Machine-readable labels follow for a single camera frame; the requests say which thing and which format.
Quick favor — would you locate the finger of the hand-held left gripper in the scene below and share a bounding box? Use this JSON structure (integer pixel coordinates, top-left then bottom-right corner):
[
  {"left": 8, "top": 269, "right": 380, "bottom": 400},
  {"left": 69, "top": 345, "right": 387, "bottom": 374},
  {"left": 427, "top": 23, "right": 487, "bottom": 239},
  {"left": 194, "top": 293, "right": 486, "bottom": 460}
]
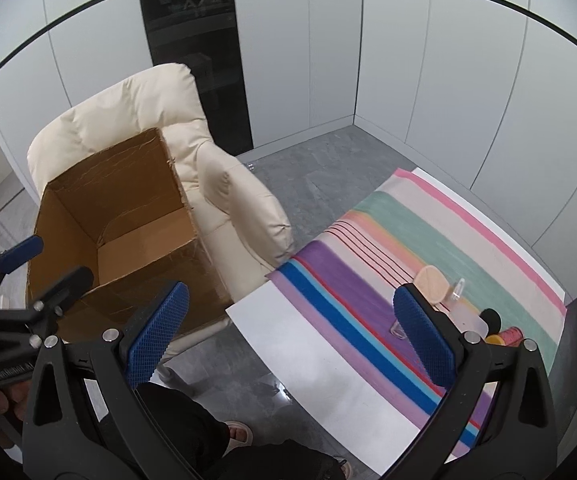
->
[
  {"left": 0, "top": 266, "right": 95, "bottom": 347},
  {"left": 0, "top": 235, "right": 45, "bottom": 306}
]

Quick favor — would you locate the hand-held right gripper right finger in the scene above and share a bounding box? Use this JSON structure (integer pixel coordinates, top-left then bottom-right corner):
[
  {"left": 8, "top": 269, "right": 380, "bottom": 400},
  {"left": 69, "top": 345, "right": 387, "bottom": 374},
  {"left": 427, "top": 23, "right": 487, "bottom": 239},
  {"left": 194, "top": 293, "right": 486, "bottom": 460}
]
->
[{"left": 393, "top": 282, "right": 559, "bottom": 480}]

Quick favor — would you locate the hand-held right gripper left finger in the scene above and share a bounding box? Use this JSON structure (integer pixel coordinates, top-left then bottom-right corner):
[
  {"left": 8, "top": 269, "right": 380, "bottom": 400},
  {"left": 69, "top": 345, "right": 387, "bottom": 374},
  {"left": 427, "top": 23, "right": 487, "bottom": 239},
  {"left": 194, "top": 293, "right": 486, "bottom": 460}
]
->
[{"left": 21, "top": 281, "right": 192, "bottom": 480}]

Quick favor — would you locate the translucent square plastic container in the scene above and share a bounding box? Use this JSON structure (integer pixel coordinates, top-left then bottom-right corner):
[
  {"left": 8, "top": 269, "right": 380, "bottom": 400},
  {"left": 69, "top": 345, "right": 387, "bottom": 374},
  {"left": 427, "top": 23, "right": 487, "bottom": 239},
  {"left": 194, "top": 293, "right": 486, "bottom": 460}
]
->
[{"left": 451, "top": 305, "right": 489, "bottom": 336}]

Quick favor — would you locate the brown cardboard box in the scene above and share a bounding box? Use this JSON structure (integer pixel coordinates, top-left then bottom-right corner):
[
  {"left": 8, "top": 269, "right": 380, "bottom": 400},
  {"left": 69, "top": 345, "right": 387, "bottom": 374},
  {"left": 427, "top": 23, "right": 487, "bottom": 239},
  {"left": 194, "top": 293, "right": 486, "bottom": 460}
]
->
[{"left": 26, "top": 127, "right": 234, "bottom": 343}]

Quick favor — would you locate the black round disc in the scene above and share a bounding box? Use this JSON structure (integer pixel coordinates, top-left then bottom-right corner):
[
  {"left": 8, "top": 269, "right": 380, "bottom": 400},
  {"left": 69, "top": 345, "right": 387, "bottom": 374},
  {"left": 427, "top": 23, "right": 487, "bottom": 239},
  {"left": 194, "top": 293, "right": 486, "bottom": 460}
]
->
[{"left": 479, "top": 308, "right": 502, "bottom": 336}]

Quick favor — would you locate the red can with gold rim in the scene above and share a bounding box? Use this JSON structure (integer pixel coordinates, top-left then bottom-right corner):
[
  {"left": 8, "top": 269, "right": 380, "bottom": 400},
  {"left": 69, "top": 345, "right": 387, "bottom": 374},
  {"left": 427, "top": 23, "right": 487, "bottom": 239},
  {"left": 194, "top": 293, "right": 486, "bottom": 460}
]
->
[{"left": 485, "top": 327, "right": 525, "bottom": 348}]

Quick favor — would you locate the beige powder puff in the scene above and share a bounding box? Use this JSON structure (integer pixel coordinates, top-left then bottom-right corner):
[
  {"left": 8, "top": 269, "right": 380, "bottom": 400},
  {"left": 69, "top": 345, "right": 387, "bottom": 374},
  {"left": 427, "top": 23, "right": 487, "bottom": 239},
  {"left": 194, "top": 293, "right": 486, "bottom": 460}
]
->
[{"left": 415, "top": 266, "right": 448, "bottom": 306}]

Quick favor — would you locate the striped colourful cloth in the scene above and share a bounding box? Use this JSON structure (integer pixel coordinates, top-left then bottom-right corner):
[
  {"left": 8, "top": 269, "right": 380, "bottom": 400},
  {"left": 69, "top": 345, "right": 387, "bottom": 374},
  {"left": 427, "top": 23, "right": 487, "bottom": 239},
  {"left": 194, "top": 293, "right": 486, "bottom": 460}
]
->
[{"left": 266, "top": 167, "right": 567, "bottom": 461}]

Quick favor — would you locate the cream padded armchair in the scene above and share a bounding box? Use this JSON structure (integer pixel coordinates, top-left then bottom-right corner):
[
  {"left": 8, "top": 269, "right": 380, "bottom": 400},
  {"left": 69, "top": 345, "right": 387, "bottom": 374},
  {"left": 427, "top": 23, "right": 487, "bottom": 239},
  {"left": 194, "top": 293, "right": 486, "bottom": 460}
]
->
[{"left": 27, "top": 62, "right": 295, "bottom": 376}]

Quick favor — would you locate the black glass wall panel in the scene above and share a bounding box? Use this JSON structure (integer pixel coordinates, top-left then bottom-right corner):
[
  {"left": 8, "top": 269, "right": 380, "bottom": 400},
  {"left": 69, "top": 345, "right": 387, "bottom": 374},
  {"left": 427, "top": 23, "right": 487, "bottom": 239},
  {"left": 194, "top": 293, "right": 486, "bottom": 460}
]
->
[{"left": 135, "top": 0, "right": 254, "bottom": 153}]

